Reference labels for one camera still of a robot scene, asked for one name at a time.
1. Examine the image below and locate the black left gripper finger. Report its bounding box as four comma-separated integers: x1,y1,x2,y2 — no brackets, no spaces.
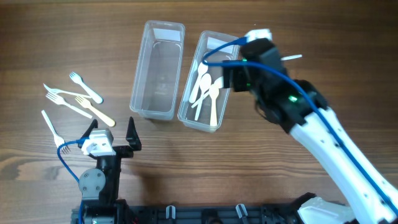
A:
78,119,98,148
126,116,142,151

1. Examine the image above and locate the white spoon thin handle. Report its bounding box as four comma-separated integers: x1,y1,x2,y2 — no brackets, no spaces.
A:
191,77,224,108

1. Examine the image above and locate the yellow plastic spoon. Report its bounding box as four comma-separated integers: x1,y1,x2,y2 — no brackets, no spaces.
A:
209,84,220,126

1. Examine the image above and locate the white plastic spoon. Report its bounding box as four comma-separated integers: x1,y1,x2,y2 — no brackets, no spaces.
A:
195,73,211,121
281,54,302,61

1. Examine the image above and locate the white spoon wide handle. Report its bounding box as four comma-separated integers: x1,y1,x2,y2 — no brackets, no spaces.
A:
189,62,208,103

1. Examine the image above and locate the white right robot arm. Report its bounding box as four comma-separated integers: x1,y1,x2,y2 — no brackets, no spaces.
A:
221,37,397,223

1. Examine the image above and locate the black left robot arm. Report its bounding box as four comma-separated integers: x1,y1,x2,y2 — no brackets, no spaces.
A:
71,117,142,224

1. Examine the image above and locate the right clear plastic container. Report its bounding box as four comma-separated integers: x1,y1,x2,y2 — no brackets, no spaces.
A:
177,30,237,133

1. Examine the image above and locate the clear plastic container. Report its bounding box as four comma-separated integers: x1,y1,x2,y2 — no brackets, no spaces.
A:
177,30,237,133
129,21,185,120

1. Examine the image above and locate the left clear plastic container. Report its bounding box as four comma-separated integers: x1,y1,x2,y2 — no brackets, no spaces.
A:
129,21,185,120

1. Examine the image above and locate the yellow plastic fork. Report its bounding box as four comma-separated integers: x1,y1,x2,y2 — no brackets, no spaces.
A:
75,96,116,127

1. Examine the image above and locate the long white plastic fork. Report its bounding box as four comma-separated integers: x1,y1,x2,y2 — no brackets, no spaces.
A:
41,110,70,154

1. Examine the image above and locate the short white plastic fork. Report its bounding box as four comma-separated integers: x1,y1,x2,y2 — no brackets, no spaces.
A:
69,72,103,104

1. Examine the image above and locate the thin white plastic fork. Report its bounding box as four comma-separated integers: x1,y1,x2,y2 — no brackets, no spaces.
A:
44,84,91,98

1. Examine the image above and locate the blue left camera cable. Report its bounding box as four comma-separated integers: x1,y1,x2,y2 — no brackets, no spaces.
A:
57,138,86,224

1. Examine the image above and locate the blue camera cable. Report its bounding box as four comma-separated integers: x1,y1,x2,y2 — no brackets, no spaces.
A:
201,36,398,209
57,138,86,224

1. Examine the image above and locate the blue right camera cable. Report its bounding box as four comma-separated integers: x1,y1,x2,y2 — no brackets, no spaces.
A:
201,36,398,209

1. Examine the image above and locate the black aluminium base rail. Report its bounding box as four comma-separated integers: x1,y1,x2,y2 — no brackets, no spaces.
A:
82,204,303,224

